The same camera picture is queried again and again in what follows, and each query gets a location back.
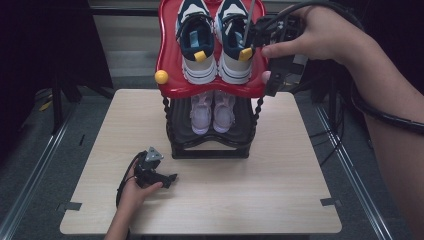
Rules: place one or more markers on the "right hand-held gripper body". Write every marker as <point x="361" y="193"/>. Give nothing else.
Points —
<point x="280" y="28"/>

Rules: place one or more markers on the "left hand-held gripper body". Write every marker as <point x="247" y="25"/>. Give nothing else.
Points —
<point x="148" y="171"/>

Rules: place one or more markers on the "navy and white sneaker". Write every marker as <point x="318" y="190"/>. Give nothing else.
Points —
<point x="233" y="66"/>
<point x="196" y="36"/>

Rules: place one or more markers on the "lilac sneaker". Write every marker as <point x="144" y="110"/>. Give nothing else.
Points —
<point x="201" y="116"/>
<point x="224" y="115"/>

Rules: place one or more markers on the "red and black shoe rack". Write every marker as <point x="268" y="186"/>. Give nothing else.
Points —
<point x="173" y="66"/>

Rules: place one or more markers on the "person's left hand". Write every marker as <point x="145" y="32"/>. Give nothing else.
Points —
<point x="133" y="196"/>

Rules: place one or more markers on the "person's right hand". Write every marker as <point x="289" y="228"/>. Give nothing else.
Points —
<point x="326" y="36"/>

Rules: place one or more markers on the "black tape strip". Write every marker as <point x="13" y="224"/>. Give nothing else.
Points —
<point x="81" y="140"/>

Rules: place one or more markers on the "grey tape piece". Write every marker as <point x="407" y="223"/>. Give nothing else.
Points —
<point x="74" y="206"/>
<point x="330" y="202"/>

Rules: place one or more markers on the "dark metal stand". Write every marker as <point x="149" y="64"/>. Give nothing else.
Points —
<point x="57" y="110"/>

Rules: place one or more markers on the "black curtain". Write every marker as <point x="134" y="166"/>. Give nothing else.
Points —
<point x="400" y="26"/>
<point x="33" y="50"/>

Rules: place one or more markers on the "yellow tape strip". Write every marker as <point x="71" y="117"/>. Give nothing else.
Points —
<point x="46" y="106"/>

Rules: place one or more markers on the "metal floor rail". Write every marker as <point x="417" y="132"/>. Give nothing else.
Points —
<point x="351" y="173"/>
<point x="40" y="170"/>

